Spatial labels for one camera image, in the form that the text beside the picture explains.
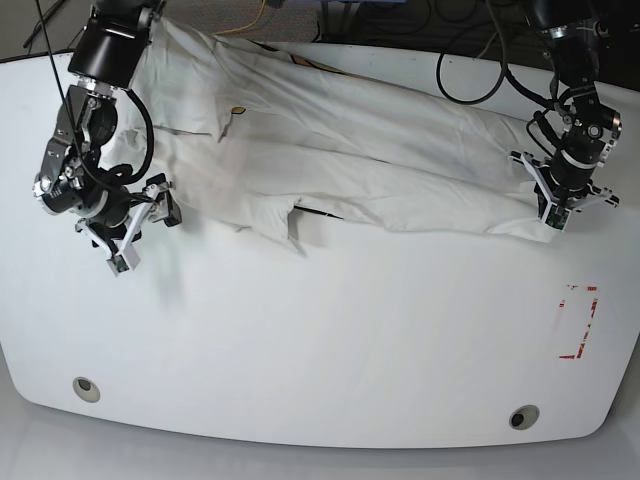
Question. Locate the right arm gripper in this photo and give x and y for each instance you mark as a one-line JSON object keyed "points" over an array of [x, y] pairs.
{"points": [[71, 178]]}

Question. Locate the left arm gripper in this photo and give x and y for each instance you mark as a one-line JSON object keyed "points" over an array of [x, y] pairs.
{"points": [[563, 179]]}

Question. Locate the white printed t-shirt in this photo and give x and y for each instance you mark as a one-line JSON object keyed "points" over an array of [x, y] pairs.
{"points": [[247, 135]]}

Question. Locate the black silver robot arm left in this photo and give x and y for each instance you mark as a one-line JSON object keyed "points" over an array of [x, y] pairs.
{"points": [[572, 60]]}

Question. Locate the black silver robot arm right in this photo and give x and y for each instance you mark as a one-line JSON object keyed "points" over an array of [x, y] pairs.
{"points": [[111, 47]]}

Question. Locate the red tape rectangle marking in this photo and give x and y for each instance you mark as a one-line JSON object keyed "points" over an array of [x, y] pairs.
{"points": [[575, 314]]}

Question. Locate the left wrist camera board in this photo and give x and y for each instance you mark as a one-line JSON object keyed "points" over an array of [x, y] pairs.
{"points": [[555, 216]]}

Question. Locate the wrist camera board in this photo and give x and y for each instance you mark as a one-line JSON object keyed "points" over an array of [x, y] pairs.
{"points": [[124, 262], [555, 216]]}

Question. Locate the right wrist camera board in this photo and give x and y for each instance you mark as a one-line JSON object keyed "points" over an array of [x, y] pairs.
{"points": [[124, 262]]}

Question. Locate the left table cable grommet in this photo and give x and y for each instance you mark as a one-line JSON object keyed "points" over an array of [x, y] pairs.
{"points": [[86, 390]]}

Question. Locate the table cable grommet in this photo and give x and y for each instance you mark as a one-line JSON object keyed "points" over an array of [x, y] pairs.
{"points": [[524, 417], [86, 390]]}

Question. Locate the right table cable grommet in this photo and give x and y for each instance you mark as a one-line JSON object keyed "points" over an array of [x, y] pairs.
{"points": [[524, 417]]}

